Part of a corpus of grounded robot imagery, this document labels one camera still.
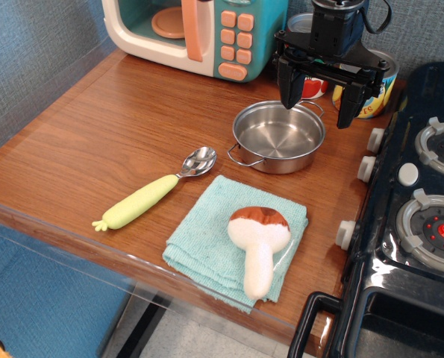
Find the small steel pot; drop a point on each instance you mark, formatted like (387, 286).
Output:
(275, 140)

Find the tomato soup can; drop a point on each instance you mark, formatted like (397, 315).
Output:
(313, 87)

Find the black toy stove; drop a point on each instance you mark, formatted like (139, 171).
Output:
(392, 303)

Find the spoon with green handle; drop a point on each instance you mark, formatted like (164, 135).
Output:
(130, 208)

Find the light teal folded towel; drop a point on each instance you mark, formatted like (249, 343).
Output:
(200, 247)

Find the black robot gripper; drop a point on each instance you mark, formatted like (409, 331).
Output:
(335, 36)

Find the toy teal microwave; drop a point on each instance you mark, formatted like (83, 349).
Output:
(230, 40)

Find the plush white brown mushroom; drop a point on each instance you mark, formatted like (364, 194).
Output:
(261, 232)

